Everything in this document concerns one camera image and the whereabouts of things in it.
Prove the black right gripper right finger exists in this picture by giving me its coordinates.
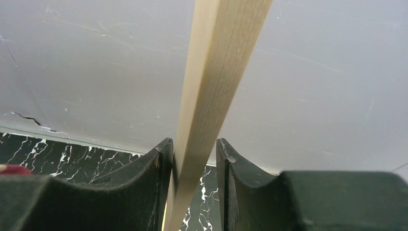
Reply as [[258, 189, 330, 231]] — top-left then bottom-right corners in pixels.
[[216, 138, 408, 231]]

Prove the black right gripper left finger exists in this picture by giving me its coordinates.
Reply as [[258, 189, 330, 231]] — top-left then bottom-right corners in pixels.
[[0, 138, 174, 231]]

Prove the maroon yellow striped sock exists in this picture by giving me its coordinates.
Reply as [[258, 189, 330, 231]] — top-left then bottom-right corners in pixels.
[[0, 164, 32, 175]]

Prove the wooden clothes rack frame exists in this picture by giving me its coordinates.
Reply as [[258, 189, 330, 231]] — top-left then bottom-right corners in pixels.
[[163, 0, 271, 231]]

